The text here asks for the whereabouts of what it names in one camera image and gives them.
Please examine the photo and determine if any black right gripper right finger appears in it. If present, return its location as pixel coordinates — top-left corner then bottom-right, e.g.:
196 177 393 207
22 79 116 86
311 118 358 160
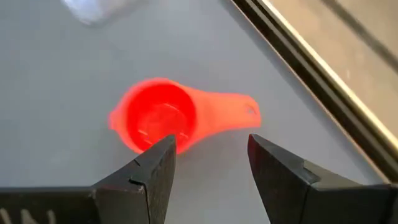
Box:
248 133 398 224

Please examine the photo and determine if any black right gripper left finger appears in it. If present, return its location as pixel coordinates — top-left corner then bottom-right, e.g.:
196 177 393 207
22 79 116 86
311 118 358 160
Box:
0 134 177 224

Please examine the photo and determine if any red measuring cup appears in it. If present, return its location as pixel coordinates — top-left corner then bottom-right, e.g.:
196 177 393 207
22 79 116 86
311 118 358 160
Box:
108 77 262 156

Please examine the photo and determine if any clear plastic basket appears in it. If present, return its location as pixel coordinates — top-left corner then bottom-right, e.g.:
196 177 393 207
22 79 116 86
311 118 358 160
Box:
60 0 150 27

